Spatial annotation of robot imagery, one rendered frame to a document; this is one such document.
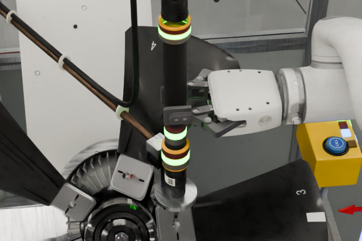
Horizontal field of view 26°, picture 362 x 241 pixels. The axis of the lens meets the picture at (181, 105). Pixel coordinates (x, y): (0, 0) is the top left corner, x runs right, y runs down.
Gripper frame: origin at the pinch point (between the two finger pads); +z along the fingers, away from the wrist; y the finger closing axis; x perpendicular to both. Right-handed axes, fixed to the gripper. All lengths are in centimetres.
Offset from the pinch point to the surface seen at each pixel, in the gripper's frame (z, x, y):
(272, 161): -37, -94, 70
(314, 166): -31, -41, 22
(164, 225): 1.9, -28.3, -0.2
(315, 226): -23.9, -28.3, -3.2
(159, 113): 1.5, -12.3, 11.0
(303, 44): -41, -49, 70
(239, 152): -26, -89, 70
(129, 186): 7.4, -22.3, 4.0
